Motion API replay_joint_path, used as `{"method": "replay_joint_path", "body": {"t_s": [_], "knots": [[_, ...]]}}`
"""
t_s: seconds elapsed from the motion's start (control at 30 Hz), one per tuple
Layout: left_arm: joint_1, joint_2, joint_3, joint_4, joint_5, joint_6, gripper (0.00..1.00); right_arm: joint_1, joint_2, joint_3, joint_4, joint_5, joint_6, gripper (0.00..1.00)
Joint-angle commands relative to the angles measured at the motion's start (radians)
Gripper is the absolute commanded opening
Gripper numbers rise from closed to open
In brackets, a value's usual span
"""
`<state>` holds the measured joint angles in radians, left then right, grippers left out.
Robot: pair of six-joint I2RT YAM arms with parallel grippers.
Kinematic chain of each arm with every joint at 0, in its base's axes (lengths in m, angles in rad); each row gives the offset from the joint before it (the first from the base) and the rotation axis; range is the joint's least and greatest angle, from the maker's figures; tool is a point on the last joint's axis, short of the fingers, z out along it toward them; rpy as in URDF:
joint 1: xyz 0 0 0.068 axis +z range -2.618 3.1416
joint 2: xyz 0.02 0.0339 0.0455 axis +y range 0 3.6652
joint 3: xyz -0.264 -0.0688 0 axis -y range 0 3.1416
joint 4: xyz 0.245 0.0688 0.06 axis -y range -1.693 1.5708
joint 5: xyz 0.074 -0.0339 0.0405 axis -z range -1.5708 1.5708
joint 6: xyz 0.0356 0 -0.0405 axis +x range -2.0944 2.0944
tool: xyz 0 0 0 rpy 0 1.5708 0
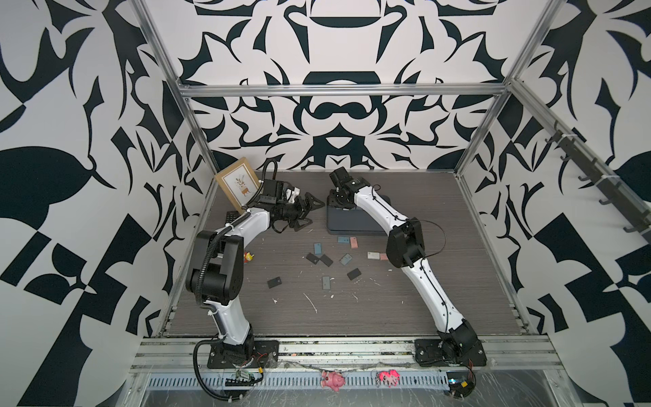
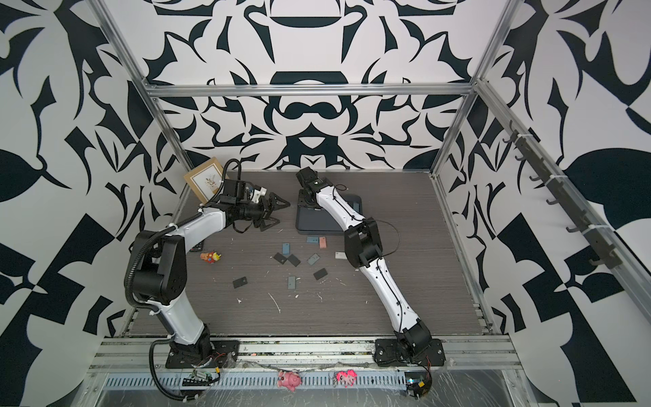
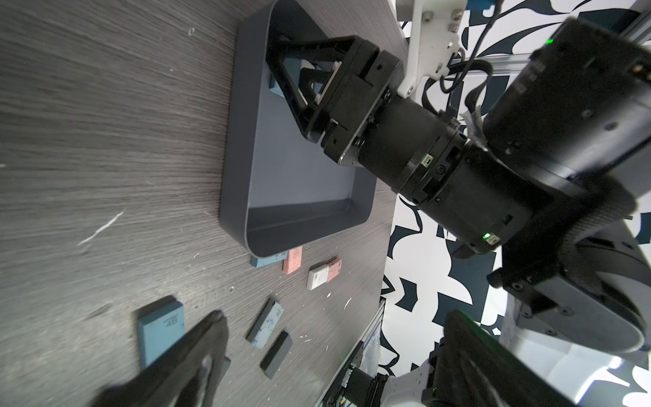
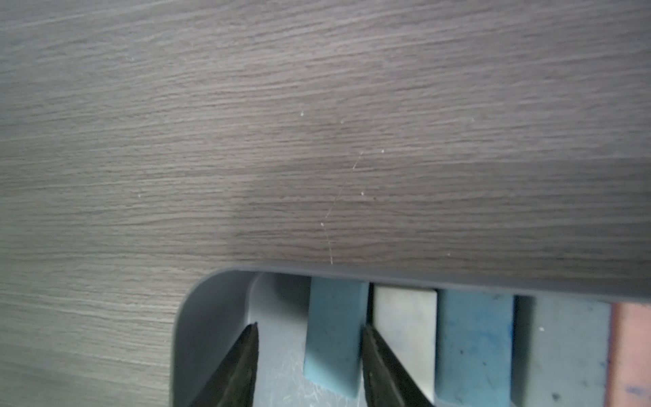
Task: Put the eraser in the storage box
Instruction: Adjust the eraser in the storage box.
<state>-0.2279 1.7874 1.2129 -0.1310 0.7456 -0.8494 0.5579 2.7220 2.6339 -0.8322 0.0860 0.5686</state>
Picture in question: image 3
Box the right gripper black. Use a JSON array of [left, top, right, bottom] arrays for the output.
[[266, 36, 405, 167]]

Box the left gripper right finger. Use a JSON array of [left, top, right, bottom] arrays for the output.
[[432, 310, 574, 406]]

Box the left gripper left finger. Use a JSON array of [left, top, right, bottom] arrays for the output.
[[92, 310, 229, 406]]

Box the blue eraser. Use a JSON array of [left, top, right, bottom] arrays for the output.
[[136, 297, 186, 370]]

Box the dark grey storage tray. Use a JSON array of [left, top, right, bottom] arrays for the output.
[[220, 1, 376, 258]]

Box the teal eraser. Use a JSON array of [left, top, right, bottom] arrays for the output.
[[250, 251, 288, 268]]

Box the pink eraser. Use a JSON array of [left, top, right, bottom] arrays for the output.
[[327, 257, 342, 282], [282, 247, 303, 275]]

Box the white eraser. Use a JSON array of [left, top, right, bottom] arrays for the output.
[[306, 264, 330, 290]]

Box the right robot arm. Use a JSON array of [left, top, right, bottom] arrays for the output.
[[266, 18, 650, 354]]

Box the black eraser lower centre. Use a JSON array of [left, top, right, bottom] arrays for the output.
[[260, 331, 293, 379]]

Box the grey-blue eraser centre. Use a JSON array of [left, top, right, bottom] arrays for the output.
[[246, 298, 284, 349]]

